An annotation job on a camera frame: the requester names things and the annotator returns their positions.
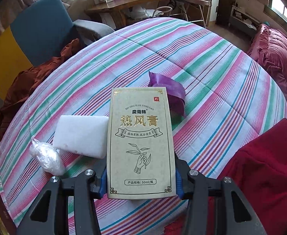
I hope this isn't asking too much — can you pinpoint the red cloth bottom right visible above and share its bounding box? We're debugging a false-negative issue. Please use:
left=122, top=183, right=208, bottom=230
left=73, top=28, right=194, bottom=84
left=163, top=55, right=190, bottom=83
left=164, top=119, right=287, bottom=234

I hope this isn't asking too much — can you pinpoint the pink bed quilt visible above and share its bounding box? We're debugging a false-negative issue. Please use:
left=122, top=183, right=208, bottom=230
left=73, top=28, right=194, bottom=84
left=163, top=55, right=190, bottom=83
left=247, top=24, right=287, bottom=101

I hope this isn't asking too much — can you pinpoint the grey yellow blue armchair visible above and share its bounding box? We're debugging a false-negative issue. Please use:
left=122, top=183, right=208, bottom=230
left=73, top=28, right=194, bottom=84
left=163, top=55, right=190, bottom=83
left=0, top=0, right=113, bottom=100

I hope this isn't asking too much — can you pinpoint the striped pink green bedsheet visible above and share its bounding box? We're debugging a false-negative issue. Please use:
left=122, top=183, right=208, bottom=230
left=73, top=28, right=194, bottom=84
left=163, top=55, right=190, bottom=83
left=0, top=18, right=287, bottom=234

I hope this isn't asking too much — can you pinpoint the cream herbal cream box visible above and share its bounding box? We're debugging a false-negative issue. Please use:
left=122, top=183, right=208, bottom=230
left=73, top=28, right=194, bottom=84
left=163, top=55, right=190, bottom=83
left=106, top=87, right=176, bottom=200

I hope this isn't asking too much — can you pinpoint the wooden side table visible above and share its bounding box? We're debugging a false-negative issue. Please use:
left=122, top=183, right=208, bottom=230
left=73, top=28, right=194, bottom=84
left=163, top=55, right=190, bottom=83
left=84, top=0, right=168, bottom=29

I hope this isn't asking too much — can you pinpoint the metal frame stand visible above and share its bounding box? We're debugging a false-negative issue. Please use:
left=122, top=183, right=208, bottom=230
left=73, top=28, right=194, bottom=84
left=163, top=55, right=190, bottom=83
left=172, top=0, right=212, bottom=28

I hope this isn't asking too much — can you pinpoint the white plastic wrapped ball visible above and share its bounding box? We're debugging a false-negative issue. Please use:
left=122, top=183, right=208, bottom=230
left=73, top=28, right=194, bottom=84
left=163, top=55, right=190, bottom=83
left=29, top=138, right=65, bottom=176

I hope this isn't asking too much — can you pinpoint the dark red crumpled cloth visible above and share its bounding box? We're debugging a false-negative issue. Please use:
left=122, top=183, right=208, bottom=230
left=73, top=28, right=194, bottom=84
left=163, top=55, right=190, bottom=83
left=0, top=38, right=82, bottom=142

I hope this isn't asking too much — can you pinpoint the white foam sponge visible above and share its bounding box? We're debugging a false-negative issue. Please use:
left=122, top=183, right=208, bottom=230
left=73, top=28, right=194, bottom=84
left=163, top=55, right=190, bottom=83
left=53, top=115, right=109, bottom=159

